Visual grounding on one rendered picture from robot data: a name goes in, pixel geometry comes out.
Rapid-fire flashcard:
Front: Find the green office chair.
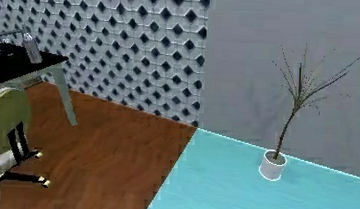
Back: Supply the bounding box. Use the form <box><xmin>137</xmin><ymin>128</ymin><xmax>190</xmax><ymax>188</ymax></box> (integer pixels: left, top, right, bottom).
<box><xmin>0</xmin><ymin>85</ymin><xmax>55</xmax><ymax>209</ymax></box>

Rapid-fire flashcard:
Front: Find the house plant in white pot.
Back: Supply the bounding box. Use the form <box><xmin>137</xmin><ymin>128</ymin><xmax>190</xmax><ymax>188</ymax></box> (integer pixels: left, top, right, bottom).
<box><xmin>257</xmin><ymin>41</ymin><xmax>360</xmax><ymax>185</ymax></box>

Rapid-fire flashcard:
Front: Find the black top table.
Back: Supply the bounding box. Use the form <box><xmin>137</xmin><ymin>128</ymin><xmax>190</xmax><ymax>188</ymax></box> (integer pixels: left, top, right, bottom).
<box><xmin>0</xmin><ymin>28</ymin><xmax>82</xmax><ymax>127</ymax></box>

